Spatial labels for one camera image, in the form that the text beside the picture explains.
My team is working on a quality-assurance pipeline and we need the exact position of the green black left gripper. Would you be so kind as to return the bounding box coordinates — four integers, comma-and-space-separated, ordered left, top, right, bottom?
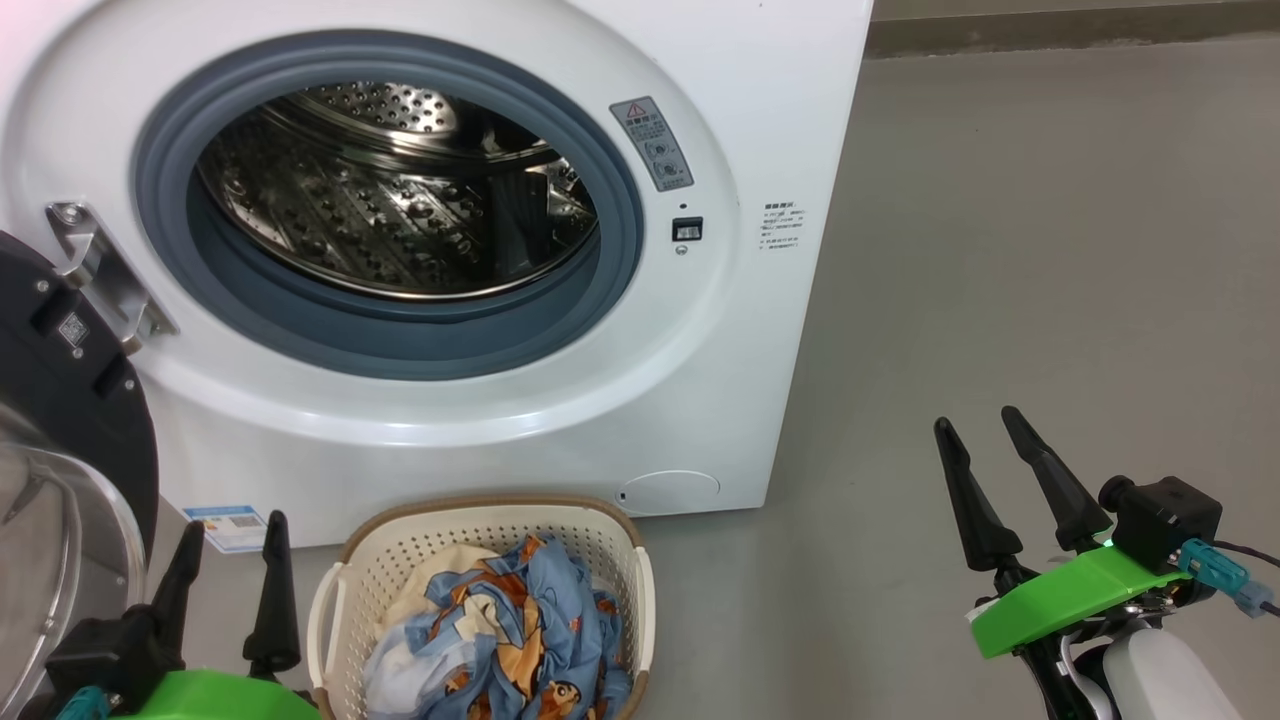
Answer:
20, 510, 323, 720

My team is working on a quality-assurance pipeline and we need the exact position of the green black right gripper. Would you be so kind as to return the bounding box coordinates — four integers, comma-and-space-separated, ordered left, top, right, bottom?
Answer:
933, 405, 1191, 720

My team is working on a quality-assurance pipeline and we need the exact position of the blue and cream bear-print garment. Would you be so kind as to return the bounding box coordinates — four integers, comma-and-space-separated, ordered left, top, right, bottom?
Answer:
378, 545, 506, 646

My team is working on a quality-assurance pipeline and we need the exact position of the round black glass washer door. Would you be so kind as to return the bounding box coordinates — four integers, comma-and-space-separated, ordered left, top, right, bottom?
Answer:
0, 230, 161, 720

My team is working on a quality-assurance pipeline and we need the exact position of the white front-load washing machine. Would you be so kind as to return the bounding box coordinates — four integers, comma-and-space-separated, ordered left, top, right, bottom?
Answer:
0, 0, 876, 551

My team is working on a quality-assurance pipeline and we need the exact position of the chrome door hinge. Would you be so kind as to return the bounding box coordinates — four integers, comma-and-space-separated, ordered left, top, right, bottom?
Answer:
45, 200, 181, 351

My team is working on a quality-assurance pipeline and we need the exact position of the blue energy label sticker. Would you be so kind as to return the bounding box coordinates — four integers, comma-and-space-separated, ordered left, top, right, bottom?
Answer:
183, 505, 269, 554

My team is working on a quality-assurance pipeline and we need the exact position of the cream perforated laundry basket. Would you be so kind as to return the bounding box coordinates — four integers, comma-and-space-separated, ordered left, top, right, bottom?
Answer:
307, 495, 656, 720

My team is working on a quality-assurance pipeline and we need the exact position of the round white filter cover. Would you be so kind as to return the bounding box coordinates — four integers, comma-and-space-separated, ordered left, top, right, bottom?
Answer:
617, 470, 721, 517

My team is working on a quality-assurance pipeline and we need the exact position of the small printed text label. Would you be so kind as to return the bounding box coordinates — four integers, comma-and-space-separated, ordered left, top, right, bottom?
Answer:
760, 200, 809, 251

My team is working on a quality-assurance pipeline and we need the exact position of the perforated stainless steel drum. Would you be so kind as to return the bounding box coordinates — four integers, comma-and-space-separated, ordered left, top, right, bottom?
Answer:
195, 80, 601, 301

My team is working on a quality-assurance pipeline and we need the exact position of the grey warning sticker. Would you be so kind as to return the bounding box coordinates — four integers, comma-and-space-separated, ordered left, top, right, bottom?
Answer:
610, 96, 694, 193

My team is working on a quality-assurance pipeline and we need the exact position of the teal left camera connector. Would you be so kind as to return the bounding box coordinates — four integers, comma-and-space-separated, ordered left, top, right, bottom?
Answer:
55, 685, 111, 720

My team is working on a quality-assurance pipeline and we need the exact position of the teal camera connector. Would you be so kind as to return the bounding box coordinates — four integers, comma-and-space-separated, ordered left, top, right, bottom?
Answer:
55, 685, 111, 720
1178, 538, 1276, 616

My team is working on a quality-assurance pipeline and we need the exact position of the teal right camera connector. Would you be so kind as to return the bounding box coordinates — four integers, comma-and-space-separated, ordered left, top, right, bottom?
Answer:
1178, 538, 1276, 616

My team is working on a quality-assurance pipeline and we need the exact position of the thin black right camera cable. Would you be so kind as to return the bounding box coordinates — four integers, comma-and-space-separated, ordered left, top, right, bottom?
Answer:
1212, 540, 1280, 616

